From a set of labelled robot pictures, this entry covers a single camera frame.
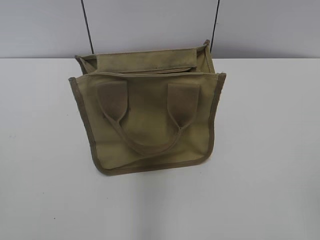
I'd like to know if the khaki yellow canvas bag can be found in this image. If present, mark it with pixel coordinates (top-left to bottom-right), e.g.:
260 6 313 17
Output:
69 40 226 176

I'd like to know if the left black wall cable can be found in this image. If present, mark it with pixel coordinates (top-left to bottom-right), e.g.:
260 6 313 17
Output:
80 0 96 55

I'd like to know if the black wall cable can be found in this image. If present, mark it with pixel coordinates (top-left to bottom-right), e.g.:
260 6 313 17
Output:
80 0 96 55
210 0 221 52

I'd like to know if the right black wall cable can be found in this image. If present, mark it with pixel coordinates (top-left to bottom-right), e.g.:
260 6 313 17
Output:
210 0 221 52

